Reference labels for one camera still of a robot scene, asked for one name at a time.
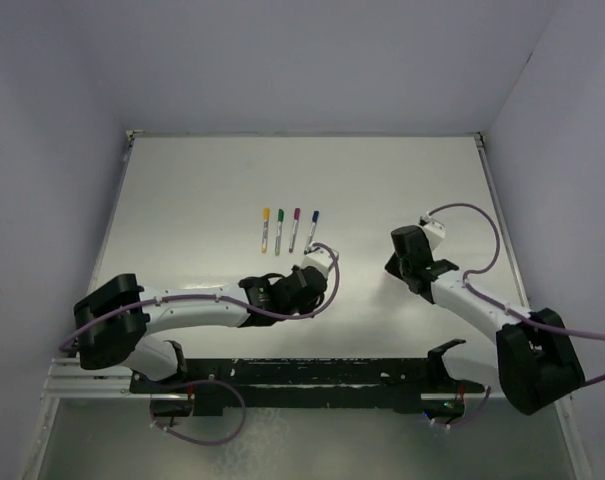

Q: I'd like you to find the blue pen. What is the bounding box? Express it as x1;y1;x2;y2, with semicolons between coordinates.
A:
304;218;318;254

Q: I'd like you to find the purple pen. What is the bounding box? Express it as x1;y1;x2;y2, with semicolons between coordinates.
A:
288;218;300;254

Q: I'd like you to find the green pen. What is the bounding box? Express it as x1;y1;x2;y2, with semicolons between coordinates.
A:
274;213;284;256

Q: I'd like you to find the yellow pen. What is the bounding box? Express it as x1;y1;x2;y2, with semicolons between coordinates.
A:
261;216;270;253

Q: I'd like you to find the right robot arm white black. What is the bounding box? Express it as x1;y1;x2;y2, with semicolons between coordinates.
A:
385;222;586;416

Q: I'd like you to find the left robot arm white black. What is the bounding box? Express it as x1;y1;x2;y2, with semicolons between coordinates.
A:
73;262;331;392

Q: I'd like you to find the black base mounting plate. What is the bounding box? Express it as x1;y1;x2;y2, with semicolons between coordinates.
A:
130;354;484;417

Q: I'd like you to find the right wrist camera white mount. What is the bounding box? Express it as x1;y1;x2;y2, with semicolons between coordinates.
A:
418;214;446;251

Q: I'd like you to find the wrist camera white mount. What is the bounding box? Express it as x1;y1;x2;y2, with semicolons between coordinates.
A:
300;249;334;278
418;214;446;251

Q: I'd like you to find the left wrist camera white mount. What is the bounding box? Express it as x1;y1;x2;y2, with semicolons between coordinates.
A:
300;249;334;278

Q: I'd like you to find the aluminium frame rail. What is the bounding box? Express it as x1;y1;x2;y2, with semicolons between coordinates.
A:
49;136;545;399

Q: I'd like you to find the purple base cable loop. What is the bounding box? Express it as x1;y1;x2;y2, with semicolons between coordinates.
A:
149;377;249;445

